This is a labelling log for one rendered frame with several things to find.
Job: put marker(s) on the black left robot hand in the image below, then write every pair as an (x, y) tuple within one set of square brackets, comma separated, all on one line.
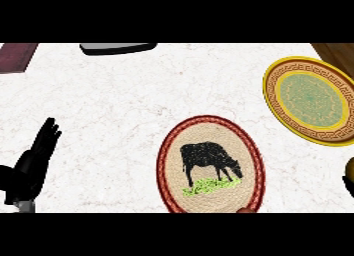
[(29, 170)]

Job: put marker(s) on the yellow patterned plate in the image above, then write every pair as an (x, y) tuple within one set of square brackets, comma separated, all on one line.
[(310, 100)]

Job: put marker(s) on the oval woven cow placemat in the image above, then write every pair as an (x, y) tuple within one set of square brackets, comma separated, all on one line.
[(209, 133)]

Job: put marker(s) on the maroon flat board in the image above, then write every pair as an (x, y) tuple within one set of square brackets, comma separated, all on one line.
[(10, 58)]

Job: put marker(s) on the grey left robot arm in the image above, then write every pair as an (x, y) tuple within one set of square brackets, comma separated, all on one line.
[(26, 208)]

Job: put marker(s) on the grey and black appliance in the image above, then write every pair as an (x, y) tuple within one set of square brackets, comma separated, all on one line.
[(116, 49)]

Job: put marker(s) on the small reddish brown object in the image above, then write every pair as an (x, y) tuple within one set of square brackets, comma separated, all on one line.
[(246, 210)]

